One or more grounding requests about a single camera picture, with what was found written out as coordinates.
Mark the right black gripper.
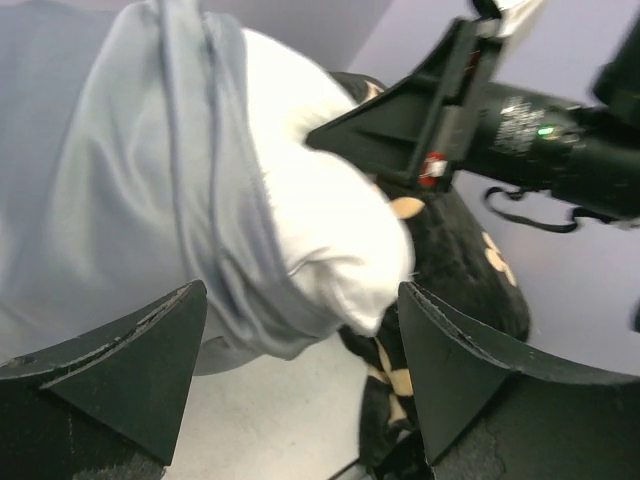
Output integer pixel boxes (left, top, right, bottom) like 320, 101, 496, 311
306, 18, 639, 223

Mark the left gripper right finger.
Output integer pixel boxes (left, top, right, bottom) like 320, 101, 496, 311
398, 283, 639, 480

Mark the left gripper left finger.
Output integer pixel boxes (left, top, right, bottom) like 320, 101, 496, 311
1, 281, 206, 479

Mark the white pillow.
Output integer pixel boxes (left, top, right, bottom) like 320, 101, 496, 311
243, 29, 414, 336

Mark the grey pillowcase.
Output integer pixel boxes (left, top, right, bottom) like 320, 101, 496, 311
1, 1, 341, 374

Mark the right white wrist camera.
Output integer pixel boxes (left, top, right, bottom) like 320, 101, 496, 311
471, 0, 547, 39

